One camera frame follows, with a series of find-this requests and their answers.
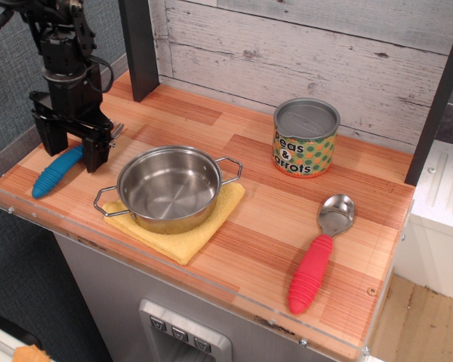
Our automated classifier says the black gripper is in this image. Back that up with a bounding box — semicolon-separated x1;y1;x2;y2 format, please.
29;69;112;173

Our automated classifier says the blue handled fork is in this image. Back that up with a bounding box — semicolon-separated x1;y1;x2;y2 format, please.
31;121;125;199

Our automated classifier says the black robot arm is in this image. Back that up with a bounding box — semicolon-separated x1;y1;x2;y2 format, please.
23;1;113;173

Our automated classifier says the stainless steel pot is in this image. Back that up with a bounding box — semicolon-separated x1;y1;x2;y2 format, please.
94;146;243;235

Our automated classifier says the grey toy cabinet front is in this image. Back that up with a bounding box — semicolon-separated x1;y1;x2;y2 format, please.
56;235;368;361

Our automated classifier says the yellow folded cloth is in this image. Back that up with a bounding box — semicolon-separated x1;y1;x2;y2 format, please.
103;183;245;265

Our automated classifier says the orange object bottom left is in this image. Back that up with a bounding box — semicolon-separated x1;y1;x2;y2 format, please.
12;345;52;362

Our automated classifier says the silver button panel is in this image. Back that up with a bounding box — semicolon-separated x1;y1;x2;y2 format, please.
139;299;233;361

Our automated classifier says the peas and carrots can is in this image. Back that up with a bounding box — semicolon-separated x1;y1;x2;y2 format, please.
272;97;341;178

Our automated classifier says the white toy sink unit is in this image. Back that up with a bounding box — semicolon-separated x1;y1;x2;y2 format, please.
393;140;453;298

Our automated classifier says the black vertical post left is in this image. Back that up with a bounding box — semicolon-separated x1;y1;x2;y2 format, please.
119;0;160;102

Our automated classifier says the black vertical post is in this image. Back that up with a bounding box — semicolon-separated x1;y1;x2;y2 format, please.
405;44;453;186
119;0;160;102

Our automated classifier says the red handled spoon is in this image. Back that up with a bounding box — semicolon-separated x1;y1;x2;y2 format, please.
288;194;355;314

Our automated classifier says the black vertical post right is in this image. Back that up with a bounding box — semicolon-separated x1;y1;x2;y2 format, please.
405;44;453;186

